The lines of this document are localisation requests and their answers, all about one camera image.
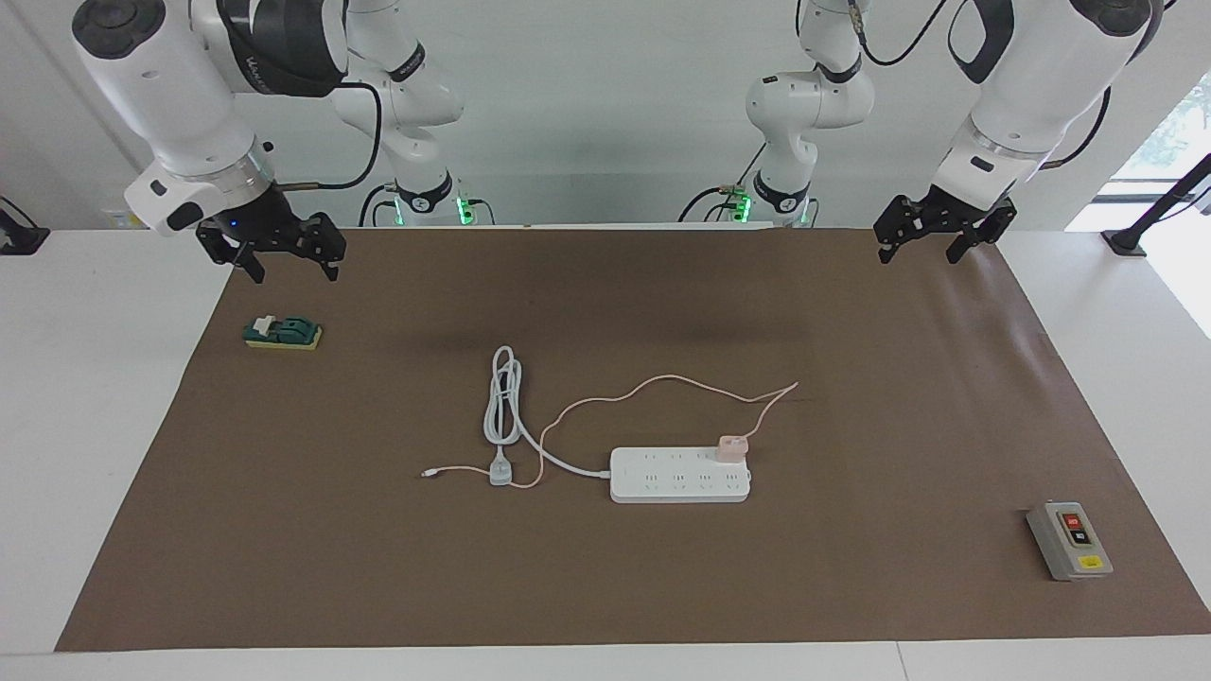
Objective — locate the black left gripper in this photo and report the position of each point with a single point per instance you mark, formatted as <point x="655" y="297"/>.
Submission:
<point x="946" y="216"/>

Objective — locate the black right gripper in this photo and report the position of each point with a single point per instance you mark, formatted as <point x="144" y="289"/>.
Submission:
<point x="270" y="227"/>

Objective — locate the pink charger adapter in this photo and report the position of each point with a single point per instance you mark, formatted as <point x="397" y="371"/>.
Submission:
<point x="731" y="449"/>

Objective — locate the white power strip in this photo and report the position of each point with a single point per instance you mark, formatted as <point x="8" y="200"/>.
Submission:
<point x="662" y="478"/>

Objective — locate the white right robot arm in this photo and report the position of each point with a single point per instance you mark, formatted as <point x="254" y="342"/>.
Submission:
<point x="170" y="85"/>

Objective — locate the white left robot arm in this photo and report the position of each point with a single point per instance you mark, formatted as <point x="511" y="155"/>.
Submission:
<point x="1031" y="85"/>

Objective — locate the black stand with pole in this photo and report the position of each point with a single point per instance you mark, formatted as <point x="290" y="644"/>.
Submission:
<point x="1126" y="241"/>

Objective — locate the brown table mat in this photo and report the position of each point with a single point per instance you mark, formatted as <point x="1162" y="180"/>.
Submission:
<point x="378" y="567"/>

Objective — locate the grey push button box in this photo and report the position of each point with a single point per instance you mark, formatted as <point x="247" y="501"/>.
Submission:
<point x="1067" y="541"/>

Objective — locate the green knife switch yellow base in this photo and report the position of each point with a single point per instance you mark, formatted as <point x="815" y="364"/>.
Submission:
<point x="284" y="333"/>

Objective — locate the white wall socket box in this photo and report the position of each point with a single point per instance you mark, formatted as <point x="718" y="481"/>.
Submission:
<point x="128" y="221"/>

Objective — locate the black clamp mount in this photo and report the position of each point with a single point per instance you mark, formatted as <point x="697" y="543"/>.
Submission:
<point x="19" y="236"/>

